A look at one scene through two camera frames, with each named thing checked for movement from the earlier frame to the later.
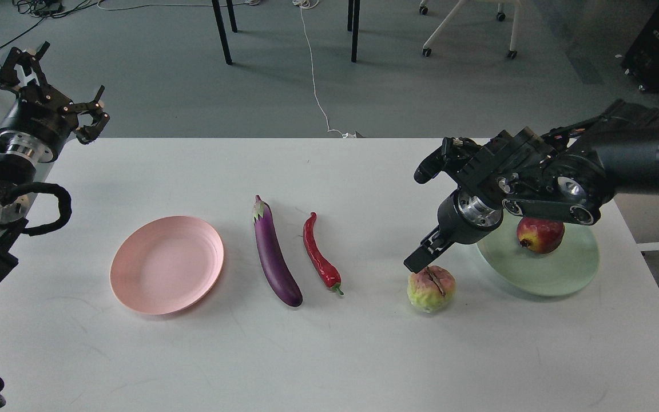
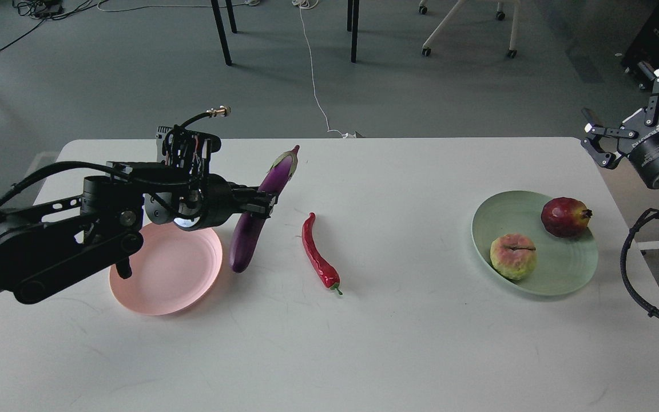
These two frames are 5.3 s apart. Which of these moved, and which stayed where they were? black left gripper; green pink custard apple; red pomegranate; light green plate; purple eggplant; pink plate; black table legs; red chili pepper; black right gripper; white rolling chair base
Moved: green pink custard apple; black left gripper; purple eggplant; black right gripper; red pomegranate
Stayed: pink plate; black table legs; white rolling chair base; light green plate; red chili pepper
